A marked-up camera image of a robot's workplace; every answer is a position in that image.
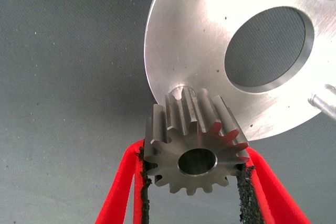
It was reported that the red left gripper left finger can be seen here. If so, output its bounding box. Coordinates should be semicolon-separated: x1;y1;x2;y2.
94;140;152;224

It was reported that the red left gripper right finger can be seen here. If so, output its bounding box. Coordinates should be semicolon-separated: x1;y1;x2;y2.
235;146;312;224

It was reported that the small steel spur gear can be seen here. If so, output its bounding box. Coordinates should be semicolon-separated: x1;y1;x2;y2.
143;87;249;197

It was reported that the round metal carrier plate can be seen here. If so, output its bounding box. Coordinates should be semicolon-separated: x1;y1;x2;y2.
143;0;336;141

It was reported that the dark grey table cloth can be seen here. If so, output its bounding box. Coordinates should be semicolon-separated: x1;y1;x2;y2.
0;0;336;224

